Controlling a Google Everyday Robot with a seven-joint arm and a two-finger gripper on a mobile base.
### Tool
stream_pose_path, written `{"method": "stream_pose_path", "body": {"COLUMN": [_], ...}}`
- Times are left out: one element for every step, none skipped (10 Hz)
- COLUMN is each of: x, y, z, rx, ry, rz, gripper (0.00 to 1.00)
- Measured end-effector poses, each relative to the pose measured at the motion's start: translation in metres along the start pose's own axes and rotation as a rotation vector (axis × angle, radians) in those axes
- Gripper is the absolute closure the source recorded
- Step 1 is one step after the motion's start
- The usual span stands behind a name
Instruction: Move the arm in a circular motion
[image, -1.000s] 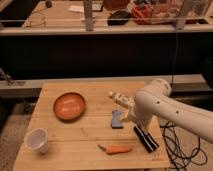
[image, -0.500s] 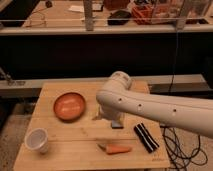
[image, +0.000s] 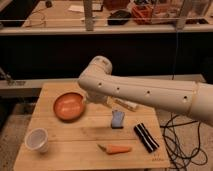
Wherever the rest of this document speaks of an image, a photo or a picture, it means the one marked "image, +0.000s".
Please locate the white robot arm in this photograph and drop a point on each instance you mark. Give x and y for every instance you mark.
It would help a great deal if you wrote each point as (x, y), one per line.
(189, 98)

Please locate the blue sponge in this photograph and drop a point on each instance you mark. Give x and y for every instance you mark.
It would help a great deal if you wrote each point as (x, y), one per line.
(117, 119)

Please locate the orange bowl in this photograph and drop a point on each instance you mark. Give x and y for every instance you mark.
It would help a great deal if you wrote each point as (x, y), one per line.
(69, 106)

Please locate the orange toy carrot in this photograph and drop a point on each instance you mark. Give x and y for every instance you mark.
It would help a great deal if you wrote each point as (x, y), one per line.
(114, 149)

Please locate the black pouch on bench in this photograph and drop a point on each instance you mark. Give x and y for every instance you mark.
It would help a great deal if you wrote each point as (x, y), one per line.
(119, 17)

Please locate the black white striped block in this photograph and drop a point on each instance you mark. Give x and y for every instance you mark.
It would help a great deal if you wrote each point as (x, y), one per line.
(145, 137)

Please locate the orange basket on bench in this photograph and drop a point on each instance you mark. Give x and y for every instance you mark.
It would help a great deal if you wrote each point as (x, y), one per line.
(141, 14)

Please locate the white paper on bench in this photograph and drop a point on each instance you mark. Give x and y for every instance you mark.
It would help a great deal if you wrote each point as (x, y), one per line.
(76, 8)

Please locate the clear plastic cup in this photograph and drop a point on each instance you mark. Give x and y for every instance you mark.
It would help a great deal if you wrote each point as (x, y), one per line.
(37, 140)

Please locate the metal clamp at left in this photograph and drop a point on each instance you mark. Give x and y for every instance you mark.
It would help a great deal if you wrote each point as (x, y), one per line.
(10, 81)

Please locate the grey metal post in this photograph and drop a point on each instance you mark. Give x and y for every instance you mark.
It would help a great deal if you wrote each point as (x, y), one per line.
(88, 14)

